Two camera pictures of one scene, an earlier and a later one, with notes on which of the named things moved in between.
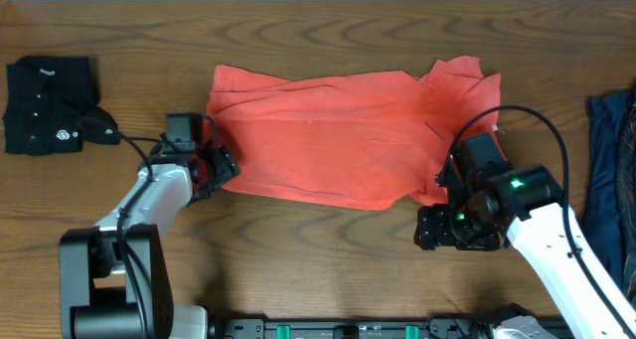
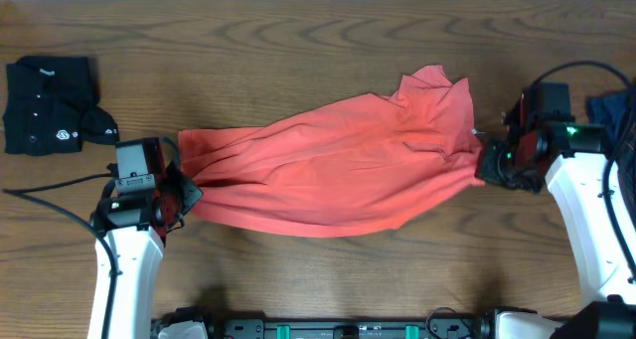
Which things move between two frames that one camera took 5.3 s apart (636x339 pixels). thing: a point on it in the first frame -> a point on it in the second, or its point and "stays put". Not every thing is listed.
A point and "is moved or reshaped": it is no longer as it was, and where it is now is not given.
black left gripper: x=225 y=165 -> x=190 y=192
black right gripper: x=434 y=230 -> x=487 y=169
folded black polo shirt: x=51 y=106 stays put
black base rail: x=422 y=328 stays put
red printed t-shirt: x=376 y=139 is moved or reshaped
